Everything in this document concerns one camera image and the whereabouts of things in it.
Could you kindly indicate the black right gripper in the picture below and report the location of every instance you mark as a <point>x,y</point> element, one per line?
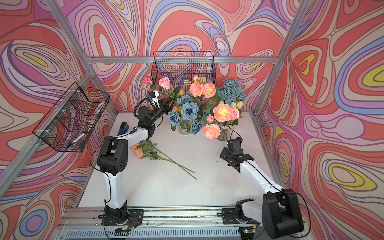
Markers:
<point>224,154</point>

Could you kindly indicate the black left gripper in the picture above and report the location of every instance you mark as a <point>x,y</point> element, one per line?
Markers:
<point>162,108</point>

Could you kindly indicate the light pink rose stem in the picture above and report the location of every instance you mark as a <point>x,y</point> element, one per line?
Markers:
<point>167,90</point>

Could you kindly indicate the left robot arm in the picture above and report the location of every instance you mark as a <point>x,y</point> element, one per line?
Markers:
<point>113,158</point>

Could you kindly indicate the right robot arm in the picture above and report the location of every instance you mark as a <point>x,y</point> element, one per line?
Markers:
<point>279,213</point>

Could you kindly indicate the ribbed glass vase with ribbon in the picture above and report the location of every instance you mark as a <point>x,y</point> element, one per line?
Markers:
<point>224,134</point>

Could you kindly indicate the blue stapler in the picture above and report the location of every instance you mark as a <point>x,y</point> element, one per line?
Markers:
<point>124,127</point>

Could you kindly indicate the magenta rosebud stem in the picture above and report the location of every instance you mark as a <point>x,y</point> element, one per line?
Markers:
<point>149,82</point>

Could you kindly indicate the pink rose bunch right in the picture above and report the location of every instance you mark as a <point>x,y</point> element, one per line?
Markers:
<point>222,113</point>

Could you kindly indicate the pink rose bunch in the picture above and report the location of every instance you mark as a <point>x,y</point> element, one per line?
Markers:
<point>207,91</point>
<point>222,113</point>

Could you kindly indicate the blue rose bouquet left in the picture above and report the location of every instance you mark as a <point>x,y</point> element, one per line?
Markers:
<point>186,114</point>

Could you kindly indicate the blue rose bouquet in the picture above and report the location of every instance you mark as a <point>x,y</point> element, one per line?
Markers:
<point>186,114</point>
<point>232,92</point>

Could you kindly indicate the blue rose bouquet right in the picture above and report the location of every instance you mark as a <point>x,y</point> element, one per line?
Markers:
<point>232,92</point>

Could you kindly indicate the pink rose bunch centre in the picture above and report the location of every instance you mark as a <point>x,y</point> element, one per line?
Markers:
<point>207,91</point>

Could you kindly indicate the yellow sponge in basket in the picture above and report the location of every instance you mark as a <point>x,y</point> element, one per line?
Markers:
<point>201,81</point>

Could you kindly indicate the black wire basket back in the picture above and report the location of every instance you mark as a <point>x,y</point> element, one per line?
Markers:
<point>181,67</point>

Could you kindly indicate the black wire basket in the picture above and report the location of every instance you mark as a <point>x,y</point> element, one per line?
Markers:
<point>181,67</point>
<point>73,119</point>

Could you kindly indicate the black wire basket left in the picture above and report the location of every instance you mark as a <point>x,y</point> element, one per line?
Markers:
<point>73,119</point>

